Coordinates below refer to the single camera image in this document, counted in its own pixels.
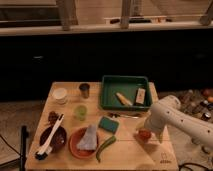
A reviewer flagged green plastic tray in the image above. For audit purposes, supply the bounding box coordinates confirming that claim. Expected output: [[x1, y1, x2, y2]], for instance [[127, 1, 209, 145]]
[[100, 75, 152, 112]]

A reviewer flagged grey folded cloth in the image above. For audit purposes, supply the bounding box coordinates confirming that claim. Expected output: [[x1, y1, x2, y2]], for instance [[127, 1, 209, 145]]
[[77, 125, 97, 150]]

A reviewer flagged dark brown bowl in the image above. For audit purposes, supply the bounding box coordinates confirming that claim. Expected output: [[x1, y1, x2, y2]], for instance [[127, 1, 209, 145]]
[[39, 127, 67, 153]]

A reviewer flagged orange plate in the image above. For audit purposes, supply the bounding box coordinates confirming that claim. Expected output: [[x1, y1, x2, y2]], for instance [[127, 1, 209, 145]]
[[68, 127, 96, 159]]

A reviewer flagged metal fork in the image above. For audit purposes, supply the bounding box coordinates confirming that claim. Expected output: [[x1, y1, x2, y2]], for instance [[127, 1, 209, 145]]
[[108, 113, 141, 119]]

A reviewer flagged green sponge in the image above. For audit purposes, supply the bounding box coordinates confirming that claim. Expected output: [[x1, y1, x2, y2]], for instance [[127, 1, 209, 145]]
[[98, 117, 119, 134]]

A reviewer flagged brown pine cone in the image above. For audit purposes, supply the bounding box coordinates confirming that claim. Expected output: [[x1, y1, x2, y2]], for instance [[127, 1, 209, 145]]
[[48, 111, 59, 125]]

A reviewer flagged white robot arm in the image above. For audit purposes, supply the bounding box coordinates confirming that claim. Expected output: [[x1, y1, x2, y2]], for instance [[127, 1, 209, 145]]
[[144, 95, 213, 149]]

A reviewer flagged small brown box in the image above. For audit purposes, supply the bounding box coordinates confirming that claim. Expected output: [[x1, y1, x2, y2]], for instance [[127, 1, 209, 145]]
[[135, 88, 146, 104]]

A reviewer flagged metal cup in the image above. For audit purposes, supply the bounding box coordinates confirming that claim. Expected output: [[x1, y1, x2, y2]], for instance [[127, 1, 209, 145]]
[[79, 83, 90, 99]]

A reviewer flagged green chili pepper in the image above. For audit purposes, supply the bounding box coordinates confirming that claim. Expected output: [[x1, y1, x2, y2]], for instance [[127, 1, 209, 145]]
[[96, 136, 116, 163]]

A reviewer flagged black chair frame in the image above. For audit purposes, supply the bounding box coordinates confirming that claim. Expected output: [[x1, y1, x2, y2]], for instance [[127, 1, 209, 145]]
[[19, 126, 29, 171]]

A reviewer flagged white paper cup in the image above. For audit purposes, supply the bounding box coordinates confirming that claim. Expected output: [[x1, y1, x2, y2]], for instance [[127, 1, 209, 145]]
[[52, 88, 68, 104]]

